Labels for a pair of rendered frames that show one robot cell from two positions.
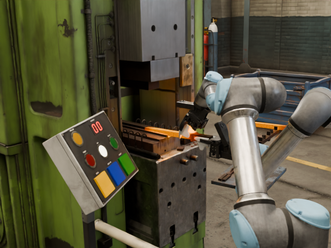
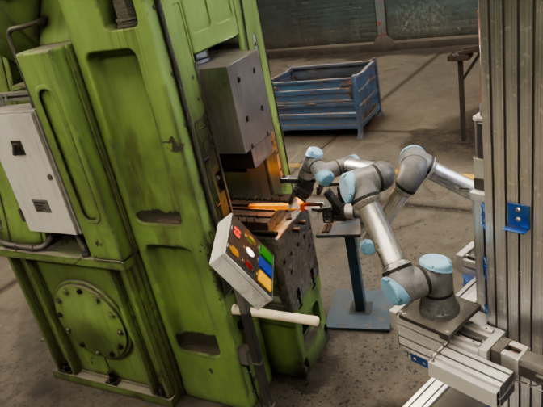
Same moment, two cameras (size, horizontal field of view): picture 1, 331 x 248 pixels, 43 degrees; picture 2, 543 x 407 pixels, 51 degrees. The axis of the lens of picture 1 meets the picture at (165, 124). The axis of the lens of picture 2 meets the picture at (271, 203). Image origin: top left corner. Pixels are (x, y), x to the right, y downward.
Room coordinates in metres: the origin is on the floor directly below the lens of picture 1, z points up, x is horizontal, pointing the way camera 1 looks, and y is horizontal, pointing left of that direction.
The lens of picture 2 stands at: (-0.57, 0.48, 2.22)
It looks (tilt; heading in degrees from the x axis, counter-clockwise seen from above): 25 degrees down; 349
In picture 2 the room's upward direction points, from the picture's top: 12 degrees counter-clockwise
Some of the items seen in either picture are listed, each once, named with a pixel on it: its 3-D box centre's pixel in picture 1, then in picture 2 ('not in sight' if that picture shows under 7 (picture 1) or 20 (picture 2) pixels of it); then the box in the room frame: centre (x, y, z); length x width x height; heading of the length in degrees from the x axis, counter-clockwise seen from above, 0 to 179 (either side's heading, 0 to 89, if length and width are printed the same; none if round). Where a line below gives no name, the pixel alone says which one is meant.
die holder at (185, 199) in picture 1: (144, 180); (254, 253); (2.11, 0.12, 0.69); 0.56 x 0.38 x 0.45; 48
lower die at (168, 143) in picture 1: (136, 136); (241, 215); (2.06, 0.15, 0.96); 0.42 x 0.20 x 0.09; 48
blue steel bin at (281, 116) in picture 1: (278, 99); (323, 98); (5.78, -1.61, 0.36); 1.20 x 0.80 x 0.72; 47
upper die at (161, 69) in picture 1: (133, 66); (225, 151); (2.06, 0.15, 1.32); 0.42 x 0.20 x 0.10; 48
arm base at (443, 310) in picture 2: not in sight; (438, 299); (1.04, -0.39, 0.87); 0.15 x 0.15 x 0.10
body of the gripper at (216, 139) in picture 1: (223, 147); (334, 211); (1.73, -0.25, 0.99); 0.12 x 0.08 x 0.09; 48
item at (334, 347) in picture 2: not in sight; (314, 363); (1.89, -0.04, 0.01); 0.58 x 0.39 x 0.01; 138
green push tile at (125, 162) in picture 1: (125, 164); (265, 255); (1.51, 0.16, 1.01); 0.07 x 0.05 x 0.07; 163
